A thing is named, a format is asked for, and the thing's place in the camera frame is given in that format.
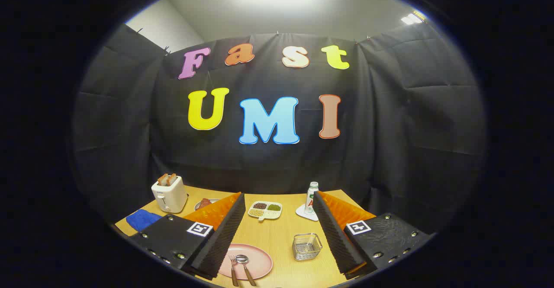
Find blue cloth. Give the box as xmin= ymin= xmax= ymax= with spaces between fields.
xmin=126 ymin=209 xmax=163 ymax=232

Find metal fork with brown handle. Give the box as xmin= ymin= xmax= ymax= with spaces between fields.
xmin=229 ymin=255 xmax=239 ymax=287

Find metal spoon with brown handle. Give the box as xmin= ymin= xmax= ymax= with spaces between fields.
xmin=236 ymin=255 xmax=257 ymax=286

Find grey oval food dish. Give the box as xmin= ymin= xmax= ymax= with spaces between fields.
xmin=194 ymin=198 xmax=221 ymax=211

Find pink plate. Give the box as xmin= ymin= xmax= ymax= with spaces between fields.
xmin=218 ymin=243 xmax=274 ymax=280

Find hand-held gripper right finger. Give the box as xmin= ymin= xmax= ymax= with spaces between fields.
xmin=312 ymin=191 xmax=433 ymax=280

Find white drink bottle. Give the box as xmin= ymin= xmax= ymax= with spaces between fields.
xmin=304 ymin=182 xmax=319 ymax=215

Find small ceiling light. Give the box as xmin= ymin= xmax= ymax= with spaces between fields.
xmin=400 ymin=11 xmax=427 ymax=26

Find metal wire basket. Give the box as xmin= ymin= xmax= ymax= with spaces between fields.
xmin=292 ymin=233 xmax=323 ymax=261

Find white divided dish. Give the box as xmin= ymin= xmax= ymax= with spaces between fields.
xmin=248 ymin=201 xmax=283 ymax=222

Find white toaster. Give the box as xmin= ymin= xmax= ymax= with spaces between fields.
xmin=151 ymin=176 xmax=189 ymax=214

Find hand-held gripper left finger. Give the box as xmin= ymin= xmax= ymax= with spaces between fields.
xmin=128 ymin=192 xmax=246 ymax=281

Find white square coaster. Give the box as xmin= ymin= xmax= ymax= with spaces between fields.
xmin=296 ymin=204 xmax=321 ymax=222

